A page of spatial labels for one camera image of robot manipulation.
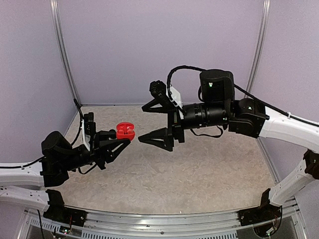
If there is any right aluminium corner post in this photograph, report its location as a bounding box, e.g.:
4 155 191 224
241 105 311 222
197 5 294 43
246 0 271 94

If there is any aluminium corner post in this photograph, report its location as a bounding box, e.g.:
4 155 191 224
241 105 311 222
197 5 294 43
49 0 81 104
246 0 271 94

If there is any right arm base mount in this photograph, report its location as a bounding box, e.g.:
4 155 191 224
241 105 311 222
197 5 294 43
238 188 283 239

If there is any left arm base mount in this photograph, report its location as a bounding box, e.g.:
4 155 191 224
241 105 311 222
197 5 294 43
43 189 87 227

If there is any left aluminium corner post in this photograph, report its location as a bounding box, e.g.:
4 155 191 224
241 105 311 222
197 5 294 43
49 0 81 104

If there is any red round charging case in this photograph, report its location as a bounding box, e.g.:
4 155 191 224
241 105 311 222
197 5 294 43
116 122 135 141

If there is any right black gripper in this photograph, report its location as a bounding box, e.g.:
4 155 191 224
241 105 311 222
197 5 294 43
138 96 229 151

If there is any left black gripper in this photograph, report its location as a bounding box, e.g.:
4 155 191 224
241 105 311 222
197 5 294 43
61 130 130 171

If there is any aluminium front rail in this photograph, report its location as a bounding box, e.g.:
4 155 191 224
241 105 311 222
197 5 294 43
23 196 302 239

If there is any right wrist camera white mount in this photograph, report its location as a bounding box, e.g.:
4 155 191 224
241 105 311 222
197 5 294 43
149 80 184 109

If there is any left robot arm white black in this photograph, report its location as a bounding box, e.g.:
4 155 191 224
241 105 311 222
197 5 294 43
0 100 135 222

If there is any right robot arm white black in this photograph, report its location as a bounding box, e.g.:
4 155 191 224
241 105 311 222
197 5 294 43
138 68 319 221

